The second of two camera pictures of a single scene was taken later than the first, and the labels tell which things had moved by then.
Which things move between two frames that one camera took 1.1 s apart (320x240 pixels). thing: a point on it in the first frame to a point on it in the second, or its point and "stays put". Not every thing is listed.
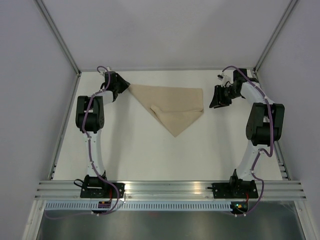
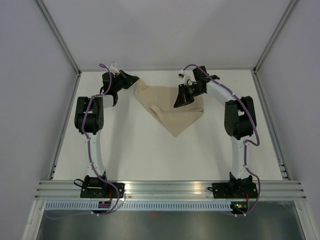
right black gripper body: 228,93 to 191,91
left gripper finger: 122,82 to 129,78
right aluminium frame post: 260,60 stays put
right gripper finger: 223,105 to 192,100
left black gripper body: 117,86 stays put
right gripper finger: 216,101 to 180,99
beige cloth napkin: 176,108 stays put
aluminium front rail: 169,190 stays put
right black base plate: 234,190 stays put
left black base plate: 108,191 stays put
